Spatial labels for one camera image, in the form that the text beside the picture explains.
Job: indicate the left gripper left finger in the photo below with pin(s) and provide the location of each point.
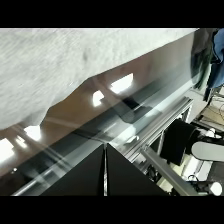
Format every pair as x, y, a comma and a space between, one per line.
85, 180

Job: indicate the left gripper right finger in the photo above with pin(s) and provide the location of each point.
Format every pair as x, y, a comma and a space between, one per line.
128, 180

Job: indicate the grey T-shirt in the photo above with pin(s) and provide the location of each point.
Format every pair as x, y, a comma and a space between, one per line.
50, 70

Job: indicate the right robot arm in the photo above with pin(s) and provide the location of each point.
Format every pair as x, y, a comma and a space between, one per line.
178, 140

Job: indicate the dark green garment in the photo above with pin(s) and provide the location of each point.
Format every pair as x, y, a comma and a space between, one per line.
200, 56

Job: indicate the silver frame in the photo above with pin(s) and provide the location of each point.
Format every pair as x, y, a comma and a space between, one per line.
166, 123

